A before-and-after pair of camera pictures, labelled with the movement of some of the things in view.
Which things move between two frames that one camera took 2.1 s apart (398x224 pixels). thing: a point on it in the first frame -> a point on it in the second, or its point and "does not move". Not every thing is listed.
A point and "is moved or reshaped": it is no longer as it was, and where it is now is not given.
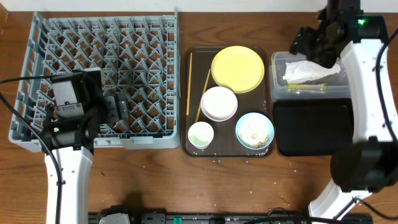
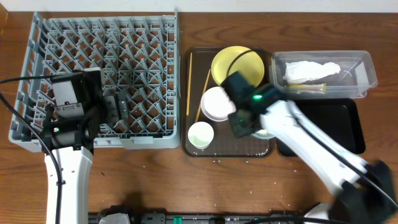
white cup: (201, 134) does not move
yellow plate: (240, 68) does not move
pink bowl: (219, 104) does not move
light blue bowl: (254, 130) is moved or reshaped
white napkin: (300, 71) does not move
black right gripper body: (314, 48) -> (241, 125)
